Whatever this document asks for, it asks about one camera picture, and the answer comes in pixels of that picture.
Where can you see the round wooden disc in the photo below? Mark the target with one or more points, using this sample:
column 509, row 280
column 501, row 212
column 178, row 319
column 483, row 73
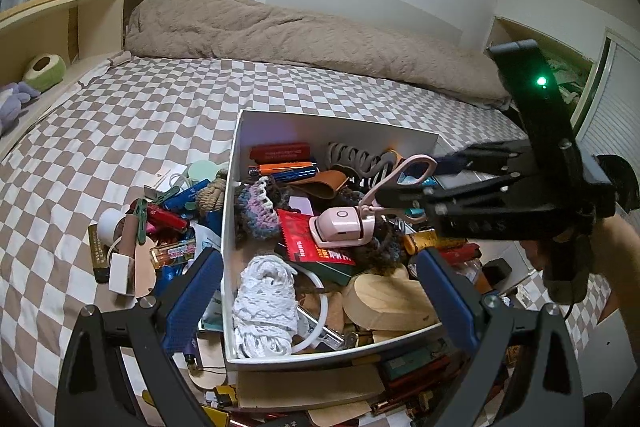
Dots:
column 146, row 272

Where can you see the green flat box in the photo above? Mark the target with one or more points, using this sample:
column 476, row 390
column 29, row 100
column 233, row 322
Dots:
column 415, row 362

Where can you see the white lace trim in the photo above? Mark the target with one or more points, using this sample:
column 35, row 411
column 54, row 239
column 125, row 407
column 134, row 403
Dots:
column 265, row 302

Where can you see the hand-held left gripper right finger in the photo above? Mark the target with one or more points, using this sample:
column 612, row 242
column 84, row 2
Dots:
column 447, row 302

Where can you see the green clip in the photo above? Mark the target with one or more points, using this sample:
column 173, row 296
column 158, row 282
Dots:
column 141, row 219

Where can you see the purple lighter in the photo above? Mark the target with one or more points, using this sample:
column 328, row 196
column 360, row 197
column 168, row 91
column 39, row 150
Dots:
column 189, row 353

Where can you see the red rectangular case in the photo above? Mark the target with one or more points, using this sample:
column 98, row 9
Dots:
column 279, row 153

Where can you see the pink scissors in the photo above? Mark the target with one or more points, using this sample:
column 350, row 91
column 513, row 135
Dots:
column 340, row 227

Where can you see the beige quilt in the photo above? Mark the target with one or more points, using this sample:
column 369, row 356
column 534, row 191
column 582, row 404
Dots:
column 300, row 37

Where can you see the person's right hand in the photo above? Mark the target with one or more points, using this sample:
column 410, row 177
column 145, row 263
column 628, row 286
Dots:
column 532, row 254

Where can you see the small perfume bottle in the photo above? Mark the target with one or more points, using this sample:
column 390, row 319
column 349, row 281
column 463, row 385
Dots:
column 172, row 253

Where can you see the brown cylinder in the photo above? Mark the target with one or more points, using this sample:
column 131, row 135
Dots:
column 132, row 234

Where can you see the wooden bedside shelf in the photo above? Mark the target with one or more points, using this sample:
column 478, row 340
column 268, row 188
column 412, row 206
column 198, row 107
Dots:
column 45, row 24

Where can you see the mint round case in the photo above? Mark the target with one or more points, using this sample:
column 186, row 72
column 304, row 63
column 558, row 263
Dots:
column 202, row 169

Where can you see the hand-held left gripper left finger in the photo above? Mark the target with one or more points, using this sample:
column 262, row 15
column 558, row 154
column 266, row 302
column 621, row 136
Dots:
column 192, row 297

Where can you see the white charger plug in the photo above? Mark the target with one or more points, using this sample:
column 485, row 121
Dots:
column 121, row 274

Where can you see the white cardboard box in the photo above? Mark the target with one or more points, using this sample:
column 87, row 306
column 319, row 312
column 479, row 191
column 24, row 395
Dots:
column 235, row 257

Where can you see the checkered bed sheet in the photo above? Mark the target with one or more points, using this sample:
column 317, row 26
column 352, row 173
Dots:
column 150, row 117

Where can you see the flat wooden board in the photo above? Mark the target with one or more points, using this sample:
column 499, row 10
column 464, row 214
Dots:
column 310, row 384

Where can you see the purple plush toy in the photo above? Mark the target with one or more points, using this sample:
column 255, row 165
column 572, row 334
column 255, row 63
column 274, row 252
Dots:
column 17, row 104

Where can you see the wardrobe niche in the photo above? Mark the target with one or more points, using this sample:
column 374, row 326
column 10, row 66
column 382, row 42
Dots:
column 565, row 57

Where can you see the wooden oval hairbrush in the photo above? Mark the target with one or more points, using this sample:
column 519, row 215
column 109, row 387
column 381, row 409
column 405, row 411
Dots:
column 390, row 302

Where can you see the small white cup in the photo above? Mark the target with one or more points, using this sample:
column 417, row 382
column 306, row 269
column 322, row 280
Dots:
column 110, row 223

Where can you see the small black block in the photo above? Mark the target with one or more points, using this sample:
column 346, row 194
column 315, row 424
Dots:
column 496, row 272

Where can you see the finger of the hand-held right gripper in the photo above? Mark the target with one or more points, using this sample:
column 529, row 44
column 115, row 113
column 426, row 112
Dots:
column 450, row 204
column 480, row 157

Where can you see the white slatted door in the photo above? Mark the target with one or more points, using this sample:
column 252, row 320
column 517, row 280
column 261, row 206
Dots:
column 615, row 107

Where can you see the purple crochet piece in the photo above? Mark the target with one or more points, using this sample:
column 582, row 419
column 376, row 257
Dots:
column 257, row 212

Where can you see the person's right forearm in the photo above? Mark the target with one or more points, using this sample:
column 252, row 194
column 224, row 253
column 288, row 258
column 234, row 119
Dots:
column 620, row 257

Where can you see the orange pen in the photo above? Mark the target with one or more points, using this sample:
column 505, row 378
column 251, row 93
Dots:
column 280, row 168

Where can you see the black hair claw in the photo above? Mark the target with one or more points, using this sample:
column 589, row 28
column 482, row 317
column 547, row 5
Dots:
column 357, row 162

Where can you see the red printed packet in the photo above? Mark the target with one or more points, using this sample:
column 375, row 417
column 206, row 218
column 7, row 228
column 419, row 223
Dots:
column 300, row 242

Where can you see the green plush toy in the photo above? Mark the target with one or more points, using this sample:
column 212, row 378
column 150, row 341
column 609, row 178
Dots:
column 45, row 73

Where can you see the red tube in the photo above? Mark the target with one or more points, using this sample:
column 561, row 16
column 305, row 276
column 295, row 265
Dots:
column 167, row 218

